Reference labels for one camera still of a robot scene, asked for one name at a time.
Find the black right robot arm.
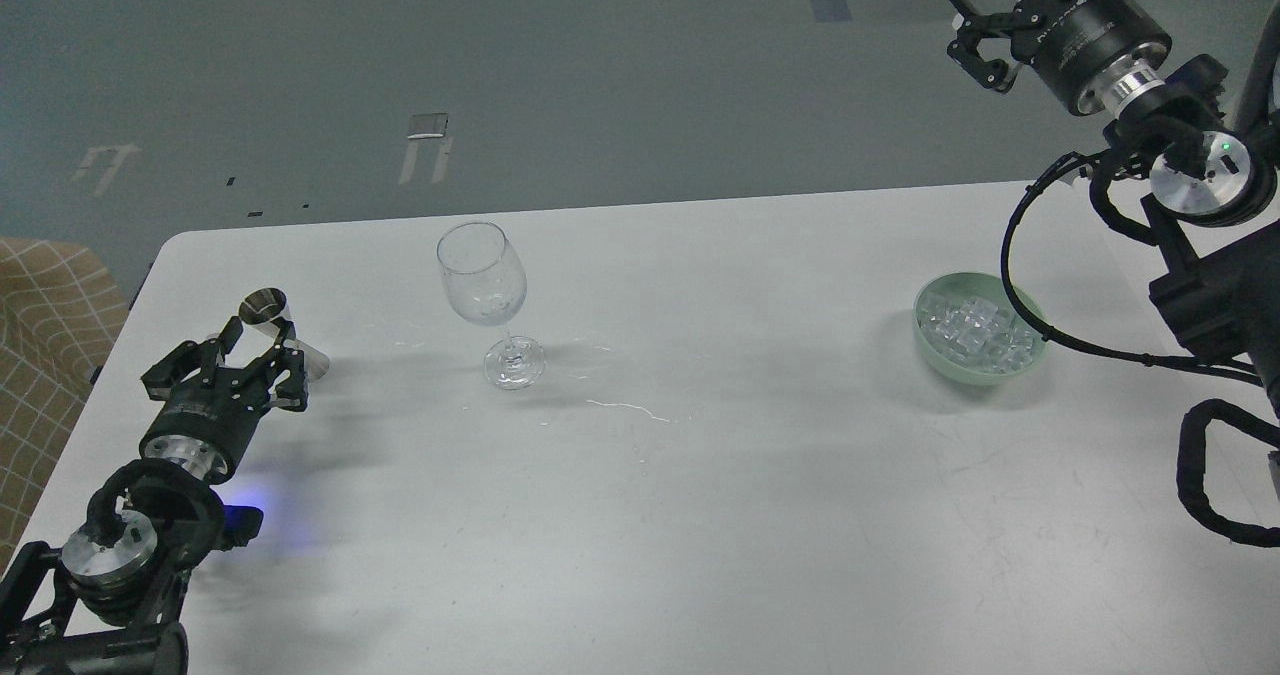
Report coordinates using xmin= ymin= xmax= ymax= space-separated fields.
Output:
xmin=947 ymin=0 xmax=1279 ymax=406

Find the green bowl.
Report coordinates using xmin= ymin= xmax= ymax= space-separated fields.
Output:
xmin=911 ymin=272 xmax=1048 ymax=387

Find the clear wine glass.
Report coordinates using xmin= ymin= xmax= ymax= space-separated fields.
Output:
xmin=436 ymin=222 xmax=547 ymax=391

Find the steel double jigger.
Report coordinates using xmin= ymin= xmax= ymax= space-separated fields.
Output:
xmin=238 ymin=287 xmax=332 ymax=382

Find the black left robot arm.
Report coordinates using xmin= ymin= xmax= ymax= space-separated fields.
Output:
xmin=3 ymin=315 xmax=310 ymax=674

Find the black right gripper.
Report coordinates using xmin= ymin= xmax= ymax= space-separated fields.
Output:
xmin=945 ymin=0 xmax=1172 ymax=118

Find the tan checkered chair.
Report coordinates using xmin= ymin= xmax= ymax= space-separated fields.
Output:
xmin=1 ymin=237 xmax=128 ymax=564

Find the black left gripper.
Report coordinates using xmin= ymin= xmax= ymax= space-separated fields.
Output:
xmin=138 ymin=318 xmax=308 ymax=485

